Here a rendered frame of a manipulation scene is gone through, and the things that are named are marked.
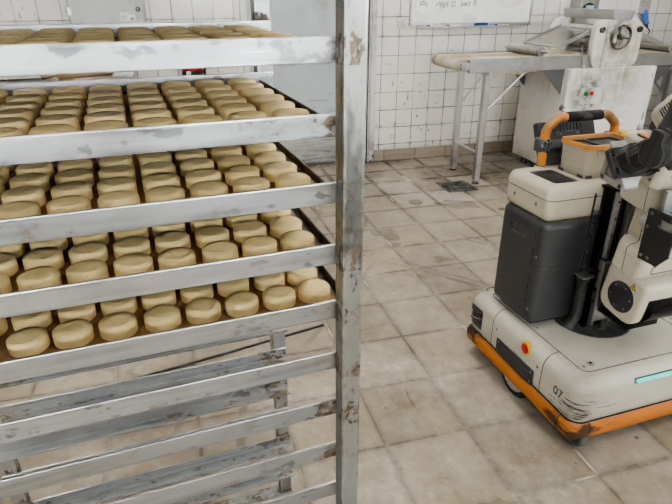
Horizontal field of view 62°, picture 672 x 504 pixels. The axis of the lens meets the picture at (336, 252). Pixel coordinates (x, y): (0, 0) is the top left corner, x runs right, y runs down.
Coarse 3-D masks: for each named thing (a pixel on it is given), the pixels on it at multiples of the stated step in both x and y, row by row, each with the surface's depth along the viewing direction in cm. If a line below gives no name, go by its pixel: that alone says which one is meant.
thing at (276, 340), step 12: (252, 0) 101; (264, 0) 101; (252, 12) 103; (264, 12) 102; (276, 336) 131; (276, 348) 133; (276, 408) 140; (276, 432) 145; (288, 432) 144; (288, 480) 151
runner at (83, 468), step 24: (312, 408) 88; (192, 432) 82; (216, 432) 83; (240, 432) 85; (96, 456) 78; (120, 456) 79; (144, 456) 81; (0, 480) 74; (24, 480) 75; (48, 480) 77; (72, 480) 78
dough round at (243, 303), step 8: (232, 296) 83; (240, 296) 83; (248, 296) 83; (256, 296) 84; (224, 304) 83; (232, 304) 81; (240, 304) 81; (248, 304) 81; (256, 304) 82; (232, 312) 81; (240, 312) 81; (248, 312) 81
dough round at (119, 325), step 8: (120, 312) 79; (128, 312) 79; (104, 320) 77; (112, 320) 77; (120, 320) 77; (128, 320) 77; (136, 320) 78; (104, 328) 76; (112, 328) 75; (120, 328) 76; (128, 328) 76; (136, 328) 78; (104, 336) 76; (112, 336) 76; (120, 336) 76; (128, 336) 76
